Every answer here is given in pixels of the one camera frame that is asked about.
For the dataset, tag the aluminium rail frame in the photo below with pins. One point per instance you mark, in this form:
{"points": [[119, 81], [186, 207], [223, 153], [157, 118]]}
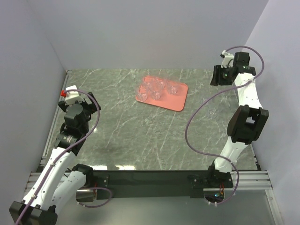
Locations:
{"points": [[131, 135]]}

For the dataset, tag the pink plastic tray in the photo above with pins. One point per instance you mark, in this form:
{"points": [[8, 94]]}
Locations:
{"points": [[171, 102]]}

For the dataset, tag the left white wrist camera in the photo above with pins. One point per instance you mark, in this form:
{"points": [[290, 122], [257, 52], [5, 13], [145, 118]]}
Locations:
{"points": [[71, 96]]}

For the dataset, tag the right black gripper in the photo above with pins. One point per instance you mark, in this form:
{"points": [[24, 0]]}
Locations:
{"points": [[217, 71]]}

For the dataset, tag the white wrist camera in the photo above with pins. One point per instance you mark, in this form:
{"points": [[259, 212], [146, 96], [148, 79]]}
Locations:
{"points": [[227, 61], [71, 96]]}

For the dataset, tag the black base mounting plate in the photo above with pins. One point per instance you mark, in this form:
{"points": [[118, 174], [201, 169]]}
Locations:
{"points": [[134, 183]]}

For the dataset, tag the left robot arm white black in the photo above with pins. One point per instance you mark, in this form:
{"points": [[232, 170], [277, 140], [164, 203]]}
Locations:
{"points": [[49, 194]]}

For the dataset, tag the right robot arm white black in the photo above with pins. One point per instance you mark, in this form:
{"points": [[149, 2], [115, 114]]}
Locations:
{"points": [[248, 121]]}

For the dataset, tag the clear glass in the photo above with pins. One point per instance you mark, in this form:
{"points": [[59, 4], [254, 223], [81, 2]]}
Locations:
{"points": [[141, 94], [172, 87], [146, 80], [156, 95], [212, 114], [156, 86]]}

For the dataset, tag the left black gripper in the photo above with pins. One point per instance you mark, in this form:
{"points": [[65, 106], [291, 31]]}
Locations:
{"points": [[91, 109]]}

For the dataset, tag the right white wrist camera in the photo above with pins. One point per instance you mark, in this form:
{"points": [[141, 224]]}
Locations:
{"points": [[227, 61]]}

